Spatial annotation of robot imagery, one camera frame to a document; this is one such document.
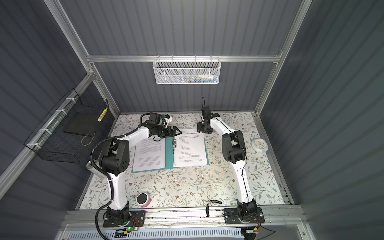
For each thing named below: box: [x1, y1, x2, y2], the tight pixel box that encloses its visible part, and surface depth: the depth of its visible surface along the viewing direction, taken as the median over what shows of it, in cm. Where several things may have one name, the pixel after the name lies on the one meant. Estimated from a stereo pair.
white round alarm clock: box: [251, 137, 269, 153], surface depth 101 cm
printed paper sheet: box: [132, 136, 166, 172], surface depth 98 cm
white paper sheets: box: [173, 128, 207, 168], surface depth 101 cm
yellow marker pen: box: [97, 107, 108, 122], surface depth 82 cm
